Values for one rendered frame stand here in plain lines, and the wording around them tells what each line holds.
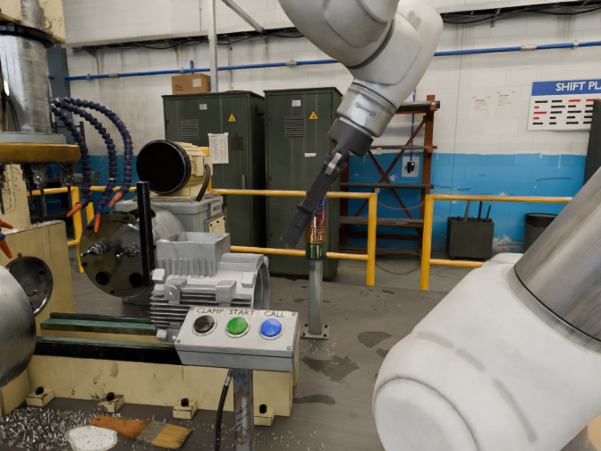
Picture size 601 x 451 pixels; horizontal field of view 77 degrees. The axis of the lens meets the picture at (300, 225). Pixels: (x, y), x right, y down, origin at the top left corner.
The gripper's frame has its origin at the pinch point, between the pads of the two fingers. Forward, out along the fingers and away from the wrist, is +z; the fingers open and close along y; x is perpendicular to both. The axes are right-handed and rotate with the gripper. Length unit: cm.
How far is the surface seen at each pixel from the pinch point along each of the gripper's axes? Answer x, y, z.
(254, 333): 3.2, 18.5, 12.4
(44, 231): -53, -13, 36
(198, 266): -12.8, -0.5, 17.0
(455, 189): 140, -477, -52
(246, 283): -2.9, 1.8, 13.9
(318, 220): 2.6, -33.4, 2.9
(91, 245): -46, -23, 39
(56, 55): -506, -528, 80
